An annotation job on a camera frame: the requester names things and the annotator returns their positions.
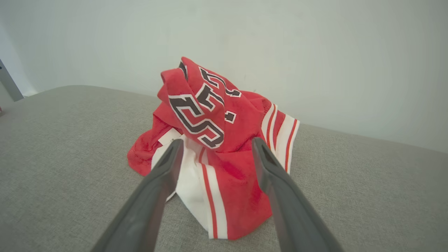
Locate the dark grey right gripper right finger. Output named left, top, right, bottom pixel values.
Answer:
left=252, top=137, right=345, bottom=252

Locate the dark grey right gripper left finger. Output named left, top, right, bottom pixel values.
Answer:
left=90, top=139, right=184, bottom=252

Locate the red basketball jersey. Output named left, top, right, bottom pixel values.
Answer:
left=127, top=57, right=300, bottom=240

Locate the grey metal post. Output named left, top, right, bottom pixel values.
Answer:
left=0, top=59, right=25, bottom=102

